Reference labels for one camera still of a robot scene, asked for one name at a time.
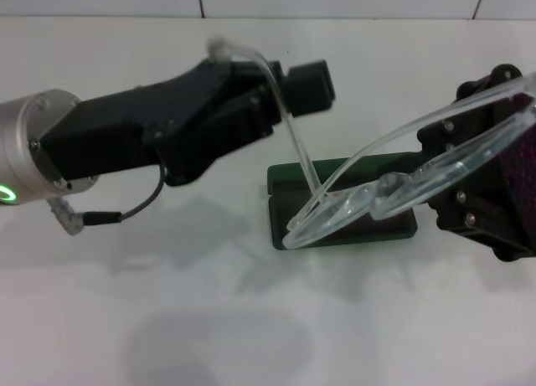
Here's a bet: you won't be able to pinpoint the green glasses case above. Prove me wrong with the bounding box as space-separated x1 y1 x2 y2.
266 151 419 251

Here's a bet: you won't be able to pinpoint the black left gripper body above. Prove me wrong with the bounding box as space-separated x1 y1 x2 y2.
40 58 240 189

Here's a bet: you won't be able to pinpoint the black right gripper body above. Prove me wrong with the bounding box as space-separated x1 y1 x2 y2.
480 63 536 265

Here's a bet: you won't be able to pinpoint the clear white glasses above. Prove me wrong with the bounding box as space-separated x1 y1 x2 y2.
207 33 536 250

